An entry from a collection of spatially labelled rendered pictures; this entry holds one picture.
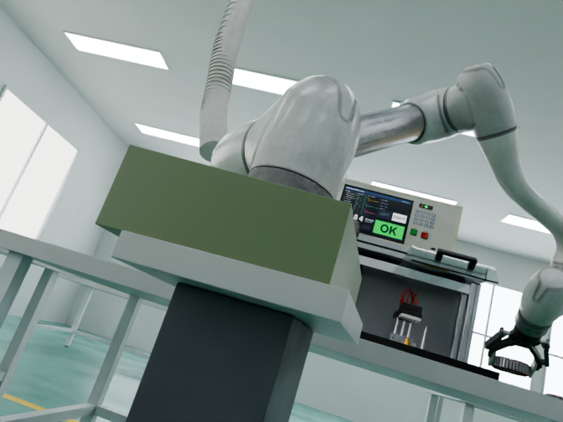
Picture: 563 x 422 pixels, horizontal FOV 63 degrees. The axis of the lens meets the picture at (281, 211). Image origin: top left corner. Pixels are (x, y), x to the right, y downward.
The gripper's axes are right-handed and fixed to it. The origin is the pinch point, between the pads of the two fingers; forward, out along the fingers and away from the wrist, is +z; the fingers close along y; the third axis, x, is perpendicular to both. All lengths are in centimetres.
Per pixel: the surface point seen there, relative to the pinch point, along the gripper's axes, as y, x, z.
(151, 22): -337, 288, 11
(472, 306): -14.6, 9.6, -11.6
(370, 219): -53, 26, -24
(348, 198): -63, 30, -28
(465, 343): -14.6, -1.1, -5.3
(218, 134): -152, 90, -5
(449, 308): -20.4, 17.2, 1.4
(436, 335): -22.9, 8.0, 6.4
